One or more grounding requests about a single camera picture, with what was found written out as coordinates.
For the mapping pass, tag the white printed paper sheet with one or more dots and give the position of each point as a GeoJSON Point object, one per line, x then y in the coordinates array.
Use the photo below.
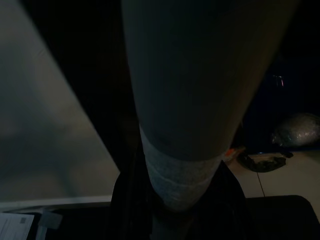
{"type": "Point", "coordinates": [13, 226]}

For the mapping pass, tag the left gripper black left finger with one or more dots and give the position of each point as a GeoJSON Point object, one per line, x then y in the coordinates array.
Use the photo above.
{"type": "Point", "coordinates": [130, 200]}

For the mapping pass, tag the black upright panel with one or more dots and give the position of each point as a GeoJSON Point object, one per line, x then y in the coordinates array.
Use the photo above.
{"type": "Point", "coordinates": [95, 75]}

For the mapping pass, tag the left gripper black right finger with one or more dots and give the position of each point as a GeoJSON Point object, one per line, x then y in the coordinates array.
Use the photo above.
{"type": "Point", "coordinates": [225, 207]}

